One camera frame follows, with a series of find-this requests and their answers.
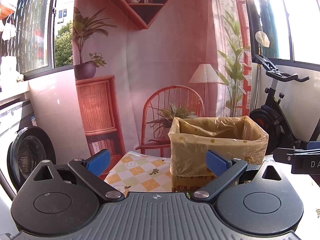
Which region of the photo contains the black exercise bike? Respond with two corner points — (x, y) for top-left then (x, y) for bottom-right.
(249, 54), (320, 156)

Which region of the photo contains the checkered floral tablecloth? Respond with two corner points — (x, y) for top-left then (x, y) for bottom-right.
(105, 151), (172, 195)

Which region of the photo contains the cardboard box with plastic liner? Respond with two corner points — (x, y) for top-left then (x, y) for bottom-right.
(168, 116), (268, 192)

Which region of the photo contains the front-load washing machine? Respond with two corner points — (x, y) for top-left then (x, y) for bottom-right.
(1, 100), (56, 201)

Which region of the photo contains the printed room backdrop cloth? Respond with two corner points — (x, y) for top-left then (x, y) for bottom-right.
(72, 0), (251, 162)

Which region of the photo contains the white cap on bike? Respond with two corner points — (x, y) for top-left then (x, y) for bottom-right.
(255, 31), (270, 48)

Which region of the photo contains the hanging laundry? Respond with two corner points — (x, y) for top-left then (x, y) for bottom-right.
(0, 3), (17, 42)

